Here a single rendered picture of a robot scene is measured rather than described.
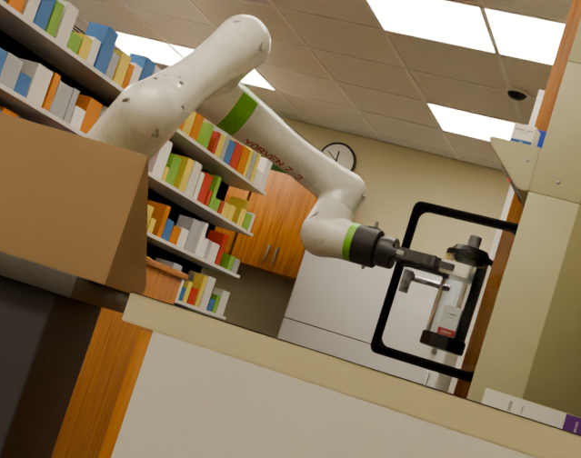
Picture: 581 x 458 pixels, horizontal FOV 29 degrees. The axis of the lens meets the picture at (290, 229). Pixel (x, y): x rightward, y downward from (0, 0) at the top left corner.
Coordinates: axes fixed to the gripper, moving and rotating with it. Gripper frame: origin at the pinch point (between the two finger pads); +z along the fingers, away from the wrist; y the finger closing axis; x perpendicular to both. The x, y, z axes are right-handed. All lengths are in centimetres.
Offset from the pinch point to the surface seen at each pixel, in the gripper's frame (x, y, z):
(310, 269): -29, 474, -191
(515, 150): -27.3, -14.1, 5.7
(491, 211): -112, 542, -97
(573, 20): -72, 23, 4
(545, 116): -46, 23, 4
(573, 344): 9.1, -7.8, 28.4
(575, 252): -9.5, -12.2, 23.9
